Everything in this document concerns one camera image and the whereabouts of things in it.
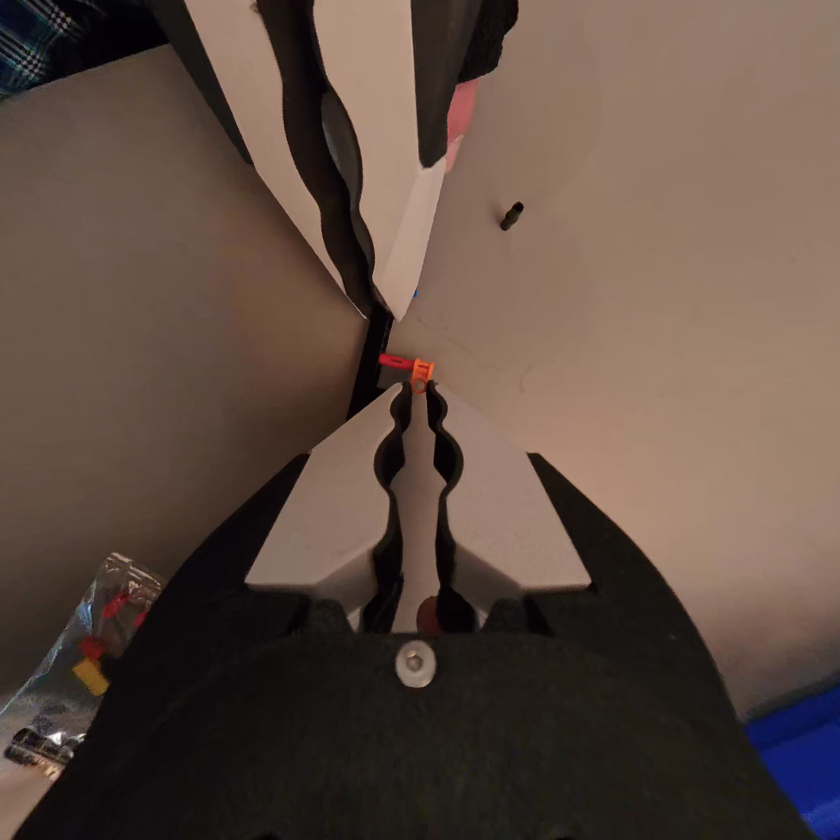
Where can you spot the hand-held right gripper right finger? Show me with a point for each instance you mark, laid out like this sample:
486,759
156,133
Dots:
518,518

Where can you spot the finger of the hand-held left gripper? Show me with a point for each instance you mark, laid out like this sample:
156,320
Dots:
249,85
380,98

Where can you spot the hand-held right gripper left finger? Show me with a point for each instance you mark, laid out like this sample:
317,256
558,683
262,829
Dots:
321,518

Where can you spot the black toy beam assembly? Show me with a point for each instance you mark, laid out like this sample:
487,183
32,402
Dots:
371,367

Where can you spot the red toy axle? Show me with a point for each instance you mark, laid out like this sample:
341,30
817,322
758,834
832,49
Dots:
394,360

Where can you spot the orange connector piece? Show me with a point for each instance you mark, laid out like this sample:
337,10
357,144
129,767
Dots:
421,374

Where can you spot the grey desk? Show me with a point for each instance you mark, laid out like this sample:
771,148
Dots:
656,394

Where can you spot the person's left hand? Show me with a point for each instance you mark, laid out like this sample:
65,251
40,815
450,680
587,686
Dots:
463,118

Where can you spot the small black pin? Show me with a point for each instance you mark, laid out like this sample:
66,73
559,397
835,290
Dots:
512,216

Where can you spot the person in plaid shirt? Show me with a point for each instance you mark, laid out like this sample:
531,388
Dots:
33,46

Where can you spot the clear bag of toy parts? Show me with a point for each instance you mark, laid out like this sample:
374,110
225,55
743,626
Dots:
98,604

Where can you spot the yellow brick piece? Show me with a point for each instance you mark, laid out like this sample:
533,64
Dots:
90,677

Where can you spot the blue storage bin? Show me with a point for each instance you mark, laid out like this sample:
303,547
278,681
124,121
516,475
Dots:
800,748

